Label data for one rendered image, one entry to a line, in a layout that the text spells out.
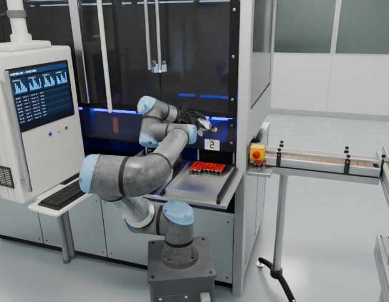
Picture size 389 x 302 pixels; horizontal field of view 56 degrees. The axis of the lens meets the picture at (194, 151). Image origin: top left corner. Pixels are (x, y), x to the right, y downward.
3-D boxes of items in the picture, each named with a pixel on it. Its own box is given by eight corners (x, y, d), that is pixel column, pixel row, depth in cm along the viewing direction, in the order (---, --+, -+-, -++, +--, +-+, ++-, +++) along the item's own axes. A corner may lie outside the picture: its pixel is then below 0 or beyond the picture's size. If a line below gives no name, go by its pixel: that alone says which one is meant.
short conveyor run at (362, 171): (248, 171, 211) (249, 145, 205) (253, 161, 225) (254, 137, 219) (378, 186, 190) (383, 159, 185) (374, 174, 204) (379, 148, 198)
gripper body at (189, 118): (192, 138, 156) (169, 130, 149) (187, 123, 162) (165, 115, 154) (203, 126, 152) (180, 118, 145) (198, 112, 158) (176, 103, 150)
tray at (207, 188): (189, 167, 208) (189, 162, 207) (233, 172, 200) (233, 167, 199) (165, 193, 178) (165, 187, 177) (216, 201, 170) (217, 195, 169)
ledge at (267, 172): (251, 165, 214) (251, 162, 213) (273, 168, 210) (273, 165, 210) (246, 175, 202) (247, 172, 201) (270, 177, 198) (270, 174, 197)
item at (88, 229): (66, 188, 383) (54, 106, 352) (264, 218, 321) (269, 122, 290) (-11, 241, 294) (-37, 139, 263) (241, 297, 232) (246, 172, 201)
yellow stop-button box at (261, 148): (252, 154, 204) (252, 142, 201) (265, 156, 202) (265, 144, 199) (249, 159, 197) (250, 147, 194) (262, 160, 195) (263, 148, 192)
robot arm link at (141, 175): (160, 169, 95) (197, 117, 140) (120, 166, 97) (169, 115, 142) (162, 207, 99) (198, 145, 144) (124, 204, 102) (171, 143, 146)
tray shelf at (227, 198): (136, 156, 230) (136, 153, 230) (246, 169, 209) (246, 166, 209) (94, 189, 188) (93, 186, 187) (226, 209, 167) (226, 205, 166)
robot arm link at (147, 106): (134, 116, 143) (137, 96, 145) (157, 124, 149) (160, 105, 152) (145, 112, 137) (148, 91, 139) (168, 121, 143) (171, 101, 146)
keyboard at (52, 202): (90, 175, 219) (89, 171, 218) (108, 178, 213) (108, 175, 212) (37, 205, 185) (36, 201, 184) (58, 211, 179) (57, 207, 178)
